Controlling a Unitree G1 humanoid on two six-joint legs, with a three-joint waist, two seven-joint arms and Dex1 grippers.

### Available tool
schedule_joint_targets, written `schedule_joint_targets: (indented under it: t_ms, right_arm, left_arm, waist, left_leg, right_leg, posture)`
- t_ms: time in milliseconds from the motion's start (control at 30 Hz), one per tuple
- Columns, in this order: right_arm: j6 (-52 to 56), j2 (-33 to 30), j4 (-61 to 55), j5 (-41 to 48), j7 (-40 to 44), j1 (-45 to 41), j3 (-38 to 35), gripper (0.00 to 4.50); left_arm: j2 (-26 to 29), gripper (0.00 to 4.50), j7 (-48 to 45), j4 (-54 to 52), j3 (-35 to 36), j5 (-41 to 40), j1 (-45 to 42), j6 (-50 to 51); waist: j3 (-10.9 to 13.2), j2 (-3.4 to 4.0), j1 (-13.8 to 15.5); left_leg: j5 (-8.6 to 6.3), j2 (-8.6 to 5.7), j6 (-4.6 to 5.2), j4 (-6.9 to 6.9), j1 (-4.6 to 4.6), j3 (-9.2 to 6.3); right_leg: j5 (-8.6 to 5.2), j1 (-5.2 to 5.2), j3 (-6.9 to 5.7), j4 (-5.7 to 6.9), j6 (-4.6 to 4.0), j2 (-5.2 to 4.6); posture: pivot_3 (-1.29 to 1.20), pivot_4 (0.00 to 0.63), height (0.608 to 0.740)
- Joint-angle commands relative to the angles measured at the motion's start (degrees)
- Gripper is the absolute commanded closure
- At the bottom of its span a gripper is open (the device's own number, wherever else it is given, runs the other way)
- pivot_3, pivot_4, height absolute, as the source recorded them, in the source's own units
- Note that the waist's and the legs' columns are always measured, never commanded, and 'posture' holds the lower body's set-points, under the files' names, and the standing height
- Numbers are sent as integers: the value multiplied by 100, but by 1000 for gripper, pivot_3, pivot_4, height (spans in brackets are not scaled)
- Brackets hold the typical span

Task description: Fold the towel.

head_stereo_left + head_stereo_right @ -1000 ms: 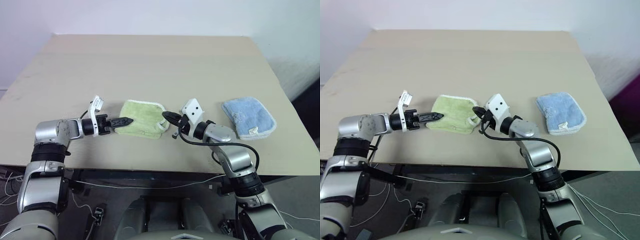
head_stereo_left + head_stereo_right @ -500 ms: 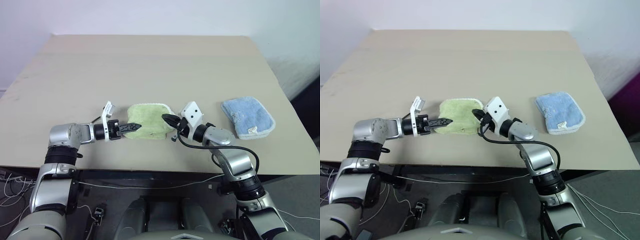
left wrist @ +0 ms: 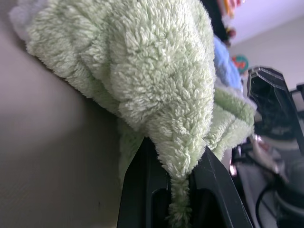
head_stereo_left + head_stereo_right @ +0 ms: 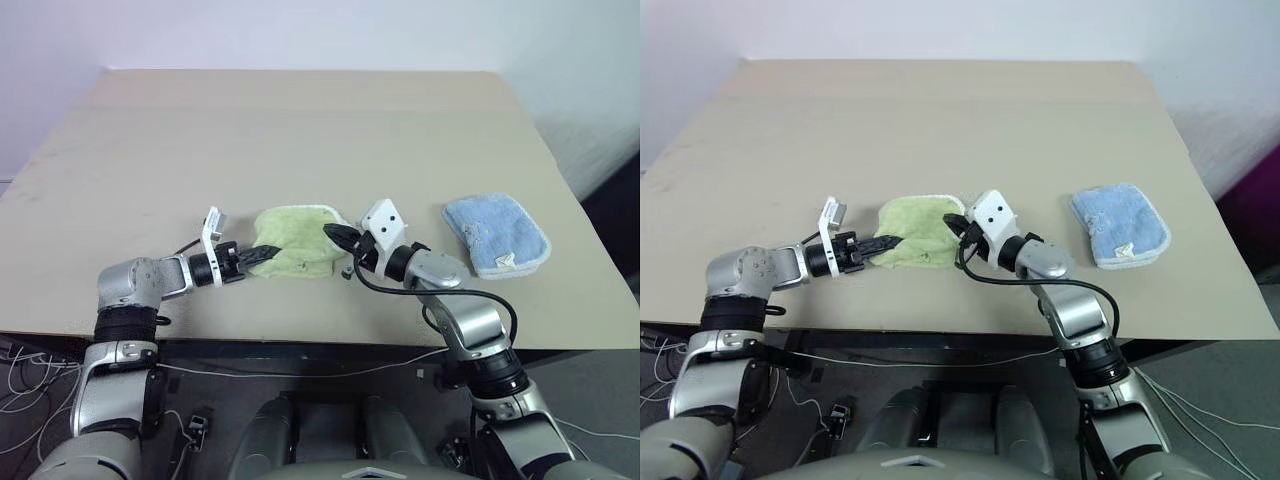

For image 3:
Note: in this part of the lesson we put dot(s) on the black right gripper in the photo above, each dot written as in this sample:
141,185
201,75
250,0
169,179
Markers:
278,129

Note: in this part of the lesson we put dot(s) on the colourful round background object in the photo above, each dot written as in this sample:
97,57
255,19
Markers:
240,63

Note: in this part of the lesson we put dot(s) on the green and blue fluffy towel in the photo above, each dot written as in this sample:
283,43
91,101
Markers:
142,83

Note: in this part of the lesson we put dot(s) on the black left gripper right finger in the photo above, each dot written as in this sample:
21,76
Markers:
213,194

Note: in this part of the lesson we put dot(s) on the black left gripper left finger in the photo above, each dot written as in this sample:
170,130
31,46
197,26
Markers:
142,190

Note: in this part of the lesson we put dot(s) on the dark background object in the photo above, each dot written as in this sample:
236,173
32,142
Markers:
218,21

